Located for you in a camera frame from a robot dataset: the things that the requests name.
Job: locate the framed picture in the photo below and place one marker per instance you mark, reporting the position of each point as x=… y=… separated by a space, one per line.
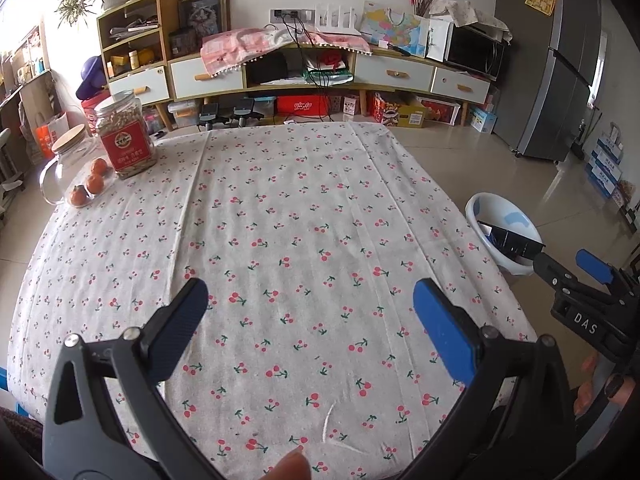
x=201 y=15

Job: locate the red picture gift box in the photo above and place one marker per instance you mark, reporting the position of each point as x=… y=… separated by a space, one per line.
x=440 y=110

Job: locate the grey refrigerator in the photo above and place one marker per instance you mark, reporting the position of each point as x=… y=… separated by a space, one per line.
x=545 y=60

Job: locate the person's dark clothing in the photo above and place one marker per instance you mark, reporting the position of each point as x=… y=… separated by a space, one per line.
x=17 y=450

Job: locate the red flat box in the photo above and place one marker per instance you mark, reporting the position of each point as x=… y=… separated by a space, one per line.
x=302 y=107

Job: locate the cherry print tablecloth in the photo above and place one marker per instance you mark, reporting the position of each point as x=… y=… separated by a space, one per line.
x=300 y=210

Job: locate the white paper bag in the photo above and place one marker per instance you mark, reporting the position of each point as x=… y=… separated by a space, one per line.
x=437 y=40

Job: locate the blue and white box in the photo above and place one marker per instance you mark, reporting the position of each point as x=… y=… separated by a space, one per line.
x=482 y=120

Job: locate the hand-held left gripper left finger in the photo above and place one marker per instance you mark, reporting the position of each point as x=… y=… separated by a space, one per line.
x=177 y=330

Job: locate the colourful map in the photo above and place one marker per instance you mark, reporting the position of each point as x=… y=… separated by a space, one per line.
x=395 y=30

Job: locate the colourful cardboard box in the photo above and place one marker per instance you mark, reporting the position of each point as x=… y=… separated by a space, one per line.
x=400 y=112

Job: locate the orange paper bag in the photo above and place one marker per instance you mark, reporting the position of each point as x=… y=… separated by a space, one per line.
x=50 y=137

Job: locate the black stepper machine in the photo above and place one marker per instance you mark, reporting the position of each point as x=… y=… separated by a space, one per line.
x=245 y=112

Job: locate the floral cover cloth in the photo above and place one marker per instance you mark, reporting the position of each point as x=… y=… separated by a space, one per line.
x=470 y=15

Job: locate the pink cloth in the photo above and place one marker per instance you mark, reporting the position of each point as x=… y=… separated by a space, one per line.
x=235 y=47

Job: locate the orange fruit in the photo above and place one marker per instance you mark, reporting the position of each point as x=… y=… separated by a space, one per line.
x=95 y=184
x=78 y=195
x=99 y=166

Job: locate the glass pitcher with wooden lid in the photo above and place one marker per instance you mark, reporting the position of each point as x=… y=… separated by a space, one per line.
x=67 y=155

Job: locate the dried twigs bunch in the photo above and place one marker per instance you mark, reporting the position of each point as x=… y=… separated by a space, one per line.
x=429 y=0

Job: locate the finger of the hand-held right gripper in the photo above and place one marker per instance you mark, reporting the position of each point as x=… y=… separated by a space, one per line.
x=560 y=272
x=595 y=266

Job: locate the black microwave oven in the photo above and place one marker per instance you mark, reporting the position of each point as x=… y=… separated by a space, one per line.
x=475 y=52

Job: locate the red green cloth bundle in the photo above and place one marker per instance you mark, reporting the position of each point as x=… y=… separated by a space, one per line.
x=330 y=67

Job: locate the white slatted rack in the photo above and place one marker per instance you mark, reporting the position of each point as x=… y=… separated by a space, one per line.
x=335 y=20

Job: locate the wall power outlet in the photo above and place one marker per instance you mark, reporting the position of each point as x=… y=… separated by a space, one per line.
x=292 y=15

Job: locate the broom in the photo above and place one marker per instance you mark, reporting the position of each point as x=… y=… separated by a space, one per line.
x=580 y=145

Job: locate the purple hat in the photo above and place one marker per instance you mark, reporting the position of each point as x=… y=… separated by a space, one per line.
x=92 y=77

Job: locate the black plastic food tray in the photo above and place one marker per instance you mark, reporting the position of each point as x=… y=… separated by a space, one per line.
x=515 y=242

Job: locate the person's left hand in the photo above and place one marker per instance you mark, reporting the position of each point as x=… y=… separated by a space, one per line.
x=292 y=467

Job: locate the stack of blue white cartons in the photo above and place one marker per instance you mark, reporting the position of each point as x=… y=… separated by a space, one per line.
x=605 y=165

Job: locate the clear jar with red label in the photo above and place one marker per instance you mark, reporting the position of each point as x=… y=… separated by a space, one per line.
x=125 y=135

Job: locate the person's right hand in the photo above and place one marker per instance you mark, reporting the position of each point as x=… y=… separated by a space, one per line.
x=584 y=385

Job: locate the wooden cabinet with white drawers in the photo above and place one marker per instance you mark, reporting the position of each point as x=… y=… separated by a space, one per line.
x=395 y=72

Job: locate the white plastic trash bin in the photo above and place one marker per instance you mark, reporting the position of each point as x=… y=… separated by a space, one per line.
x=500 y=210

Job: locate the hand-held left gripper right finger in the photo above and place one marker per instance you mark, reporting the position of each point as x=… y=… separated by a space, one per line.
x=445 y=332

